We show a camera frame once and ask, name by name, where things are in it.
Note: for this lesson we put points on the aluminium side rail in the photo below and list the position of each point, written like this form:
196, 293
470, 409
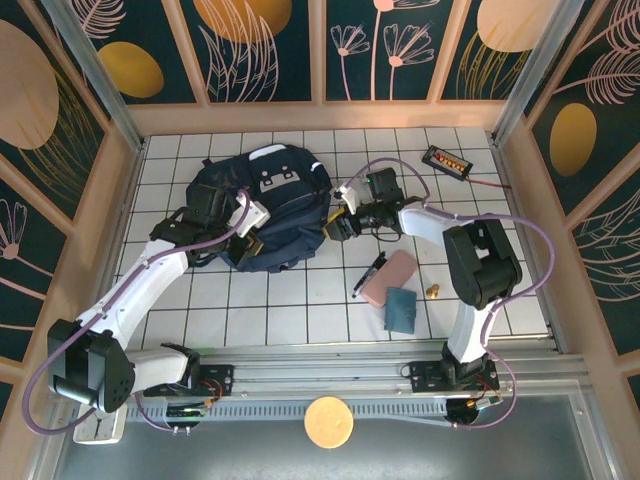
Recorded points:
501, 160
129, 190

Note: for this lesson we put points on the navy blue backpack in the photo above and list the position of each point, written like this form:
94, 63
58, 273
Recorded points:
290, 225

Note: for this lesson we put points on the white alarm clock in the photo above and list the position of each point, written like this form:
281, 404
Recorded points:
107, 430

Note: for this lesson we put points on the black box with orange parts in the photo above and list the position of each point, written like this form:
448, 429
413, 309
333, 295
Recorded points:
446, 160

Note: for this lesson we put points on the round cork coaster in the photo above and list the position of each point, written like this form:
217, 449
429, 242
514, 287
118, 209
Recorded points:
329, 422

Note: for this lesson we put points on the aluminium frame post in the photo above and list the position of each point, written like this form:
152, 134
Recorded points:
535, 70
95, 70

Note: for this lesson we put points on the teal notebook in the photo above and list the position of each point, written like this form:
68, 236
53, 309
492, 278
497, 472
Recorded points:
401, 312

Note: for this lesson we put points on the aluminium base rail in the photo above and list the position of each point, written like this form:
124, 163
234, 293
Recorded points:
320, 372

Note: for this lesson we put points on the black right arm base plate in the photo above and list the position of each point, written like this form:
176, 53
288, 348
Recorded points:
425, 375

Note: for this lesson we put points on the pink pencil case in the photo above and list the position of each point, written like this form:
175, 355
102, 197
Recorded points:
392, 277

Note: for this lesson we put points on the black pen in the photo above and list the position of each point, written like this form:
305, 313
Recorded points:
369, 275

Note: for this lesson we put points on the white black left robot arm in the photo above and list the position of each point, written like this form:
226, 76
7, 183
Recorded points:
140, 285

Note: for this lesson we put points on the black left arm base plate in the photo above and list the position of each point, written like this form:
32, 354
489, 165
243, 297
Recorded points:
222, 377

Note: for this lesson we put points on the small brass piece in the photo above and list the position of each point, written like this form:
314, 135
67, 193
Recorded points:
433, 291

